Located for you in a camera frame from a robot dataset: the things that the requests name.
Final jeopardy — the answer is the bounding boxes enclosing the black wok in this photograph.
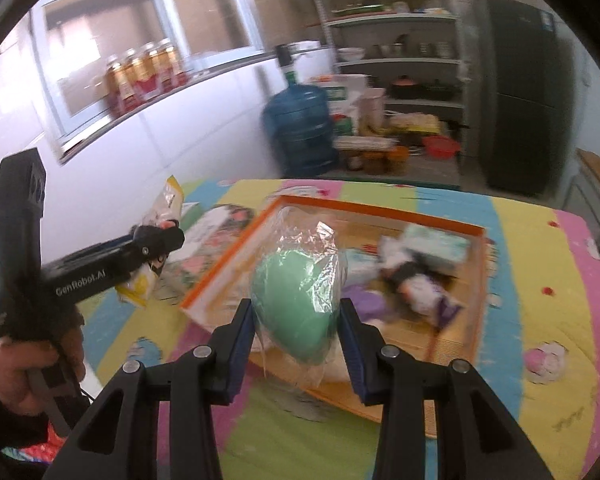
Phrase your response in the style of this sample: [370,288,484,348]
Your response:
[420,80,458,101]

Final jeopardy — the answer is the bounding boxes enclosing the red plastic bowl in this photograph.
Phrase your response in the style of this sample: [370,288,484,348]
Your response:
[422,135,461,159]

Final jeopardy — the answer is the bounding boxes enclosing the sliding window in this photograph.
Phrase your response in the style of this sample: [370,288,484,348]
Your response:
[32,0,266,156]

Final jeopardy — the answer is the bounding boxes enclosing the low green table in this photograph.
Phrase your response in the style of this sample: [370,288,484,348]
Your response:
[330,150,463,191]

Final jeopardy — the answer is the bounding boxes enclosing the blue and white packet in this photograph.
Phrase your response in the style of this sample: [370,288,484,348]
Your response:
[345,247,386,286]

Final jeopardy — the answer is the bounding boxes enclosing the white paper bag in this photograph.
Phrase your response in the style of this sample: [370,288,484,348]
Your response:
[325,74,371,136]

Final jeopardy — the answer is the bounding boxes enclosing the green sponge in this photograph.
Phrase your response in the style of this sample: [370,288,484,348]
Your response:
[250,207,351,396]

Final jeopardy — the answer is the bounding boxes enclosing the green tissue pack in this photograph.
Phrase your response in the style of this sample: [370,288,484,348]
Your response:
[400,224,471,268]

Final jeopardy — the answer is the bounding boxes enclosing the orange cardboard box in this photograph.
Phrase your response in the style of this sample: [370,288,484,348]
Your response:
[180,195,488,438]

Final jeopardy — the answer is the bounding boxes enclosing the purple cloth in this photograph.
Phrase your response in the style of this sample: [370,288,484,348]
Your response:
[342,285,396,321]

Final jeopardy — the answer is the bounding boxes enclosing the white metal shelf rack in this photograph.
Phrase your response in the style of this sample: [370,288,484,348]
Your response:
[312,0,468,161]

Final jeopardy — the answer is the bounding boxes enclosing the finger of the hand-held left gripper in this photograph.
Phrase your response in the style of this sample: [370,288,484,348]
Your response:
[125,244,173,275]
[87,224,186,261]

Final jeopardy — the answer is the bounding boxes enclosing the yellow snack bag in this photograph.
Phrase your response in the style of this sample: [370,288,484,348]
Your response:
[117,176,186,308]

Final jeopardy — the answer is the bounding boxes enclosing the red cooking pot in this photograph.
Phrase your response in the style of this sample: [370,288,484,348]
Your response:
[390,76,421,100]

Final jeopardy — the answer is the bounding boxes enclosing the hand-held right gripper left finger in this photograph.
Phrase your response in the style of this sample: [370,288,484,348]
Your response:
[42,297,255,480]

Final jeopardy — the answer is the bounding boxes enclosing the person's left hand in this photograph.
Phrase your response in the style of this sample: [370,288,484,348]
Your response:
[0,327,87,416]

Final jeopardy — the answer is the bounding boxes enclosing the juice bottle with red label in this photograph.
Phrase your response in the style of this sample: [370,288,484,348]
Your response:
[142,42,173,96]
[125,49,153,106]
[105,57,133,116]
[160,39,188,88]

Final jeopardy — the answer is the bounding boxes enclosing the pink plastic container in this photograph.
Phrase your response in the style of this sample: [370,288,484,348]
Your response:
[362,89,386,128]

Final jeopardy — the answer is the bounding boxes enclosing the purple white wrapped packets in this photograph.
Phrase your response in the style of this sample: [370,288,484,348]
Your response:
[380,237,463,328]

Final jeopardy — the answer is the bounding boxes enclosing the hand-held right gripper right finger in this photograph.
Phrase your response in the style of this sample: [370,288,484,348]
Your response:
[337,297,556,480]

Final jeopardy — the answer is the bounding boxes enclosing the black refrigerator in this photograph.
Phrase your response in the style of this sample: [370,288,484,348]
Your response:
[472,0,576,198]

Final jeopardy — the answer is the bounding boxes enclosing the blue water jug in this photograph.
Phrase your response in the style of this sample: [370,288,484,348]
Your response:
[262,72,338,176]

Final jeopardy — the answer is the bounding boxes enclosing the floral tissue pack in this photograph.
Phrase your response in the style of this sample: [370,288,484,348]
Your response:
[165,204,256,293]

